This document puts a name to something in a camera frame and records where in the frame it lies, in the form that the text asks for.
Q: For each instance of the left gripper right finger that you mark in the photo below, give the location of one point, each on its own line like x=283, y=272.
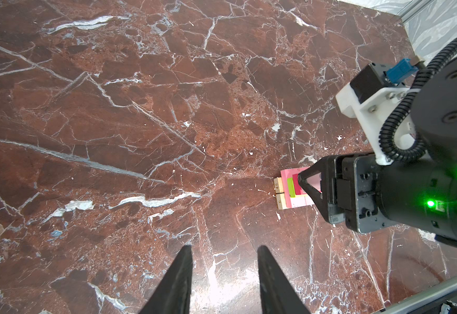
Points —
x=276, y=292

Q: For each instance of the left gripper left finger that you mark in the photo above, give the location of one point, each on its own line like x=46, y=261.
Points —
x=173, y=294

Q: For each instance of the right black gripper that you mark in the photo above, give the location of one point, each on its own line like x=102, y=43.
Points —
x=368, y=197

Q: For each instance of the magenta cube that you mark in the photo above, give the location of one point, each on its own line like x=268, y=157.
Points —
x=297, y=188

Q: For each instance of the pink block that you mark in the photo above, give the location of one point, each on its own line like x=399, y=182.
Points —
x=287, y=173
x=297, y=202

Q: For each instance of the lime green block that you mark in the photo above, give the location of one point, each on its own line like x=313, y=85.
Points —
x=291, y=187

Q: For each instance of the natural wood block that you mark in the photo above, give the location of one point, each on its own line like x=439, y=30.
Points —
x=278, y=185
x=281, y=201

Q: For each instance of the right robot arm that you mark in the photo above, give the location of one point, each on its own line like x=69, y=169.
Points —
x=408, y=113

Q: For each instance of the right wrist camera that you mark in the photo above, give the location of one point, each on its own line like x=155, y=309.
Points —
x=370, y=98

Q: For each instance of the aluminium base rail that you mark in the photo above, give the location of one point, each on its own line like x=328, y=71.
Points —
x=441, y=298

